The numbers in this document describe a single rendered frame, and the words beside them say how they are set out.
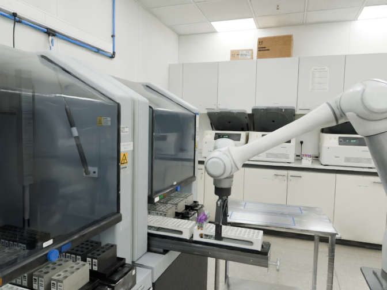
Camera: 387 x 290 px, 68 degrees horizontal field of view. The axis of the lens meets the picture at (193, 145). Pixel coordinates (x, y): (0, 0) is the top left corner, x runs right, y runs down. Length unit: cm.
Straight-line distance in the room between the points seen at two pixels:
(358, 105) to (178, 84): 333
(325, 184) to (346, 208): 33
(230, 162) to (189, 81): 311
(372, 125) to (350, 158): 254
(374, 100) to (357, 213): 276
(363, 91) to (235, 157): 46
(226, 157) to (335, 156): 261
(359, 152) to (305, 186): 67
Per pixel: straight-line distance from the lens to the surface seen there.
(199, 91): 403
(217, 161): 102
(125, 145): 114
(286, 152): 354
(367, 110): 103
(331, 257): 166
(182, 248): 136
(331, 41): 432
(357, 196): 366
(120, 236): 119
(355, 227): 375
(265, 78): 387
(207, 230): 132
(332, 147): 356
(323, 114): 122
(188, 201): 182
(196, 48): 454
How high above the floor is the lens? 133
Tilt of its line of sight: 4 degrees down
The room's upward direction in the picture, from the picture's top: 1 degrees clockwise
